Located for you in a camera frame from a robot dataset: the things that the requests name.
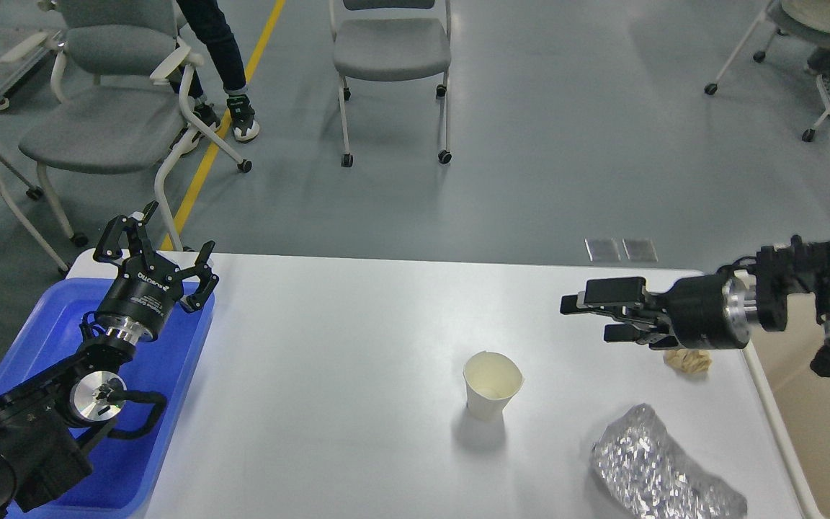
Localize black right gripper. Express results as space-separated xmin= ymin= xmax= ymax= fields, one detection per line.
xmin=560 ymin=273 xmax=757 ymax=351

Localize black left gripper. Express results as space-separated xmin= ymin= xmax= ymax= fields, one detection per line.
xmin=93 ymin=201 xmax=218 ymax=342

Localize white paper cup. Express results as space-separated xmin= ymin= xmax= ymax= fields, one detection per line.
xmin=462 ymin=351 xmax=525 ymax=422

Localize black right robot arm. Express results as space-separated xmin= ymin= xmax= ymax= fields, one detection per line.
xmin=559 ymin=234 xmax=830 ymax=378

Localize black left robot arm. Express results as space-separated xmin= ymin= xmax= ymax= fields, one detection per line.
xmin=0 ymin=201 xmax=220 ymax=518

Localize metal floor plate right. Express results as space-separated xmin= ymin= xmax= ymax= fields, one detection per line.
xmin=622 ymin=239 xmax=659 ymax=263

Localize metal floor plate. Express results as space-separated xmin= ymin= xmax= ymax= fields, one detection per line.
xmin=622 ymin=239 xmax=659 ymax=263
xmin=585 ymin=239 xmax=622 ymax=263

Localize crumpled brown paper ball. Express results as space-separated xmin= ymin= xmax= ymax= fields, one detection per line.
xmin=664 ymin=349 xmax=713 ymax=374

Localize metal floor plate left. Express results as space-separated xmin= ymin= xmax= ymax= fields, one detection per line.
xmin=585 ymin=239 xmax=622 ymax=263

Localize grey chair with armrests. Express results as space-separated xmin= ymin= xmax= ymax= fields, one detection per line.
xmin=19 ymin=1 xmax=251 ymax=251

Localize crumpled aluminium foil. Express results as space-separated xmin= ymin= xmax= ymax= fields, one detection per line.
xmin=589 ymin=404 xmax=748 ymax=518

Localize blue plastic tray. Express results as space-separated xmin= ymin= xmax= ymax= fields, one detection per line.
xmin=0 ymin=278 xmax=215 ymax=519

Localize beige plastic bin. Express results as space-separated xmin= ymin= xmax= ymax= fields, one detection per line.
xmin=741 ymin=295 xmax=830 ymax=518

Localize standing person legs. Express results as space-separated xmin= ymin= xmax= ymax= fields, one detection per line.
xmin=176 ymin=1 xmax=261 ymax=143

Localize grey chair centre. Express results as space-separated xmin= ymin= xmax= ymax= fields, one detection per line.
xmin=327 ymin=1 xmax=452 ymax=168

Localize grey chair right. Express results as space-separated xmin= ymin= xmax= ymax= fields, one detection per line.
xmin=702 ymin=1 xmax=830 ymax=143

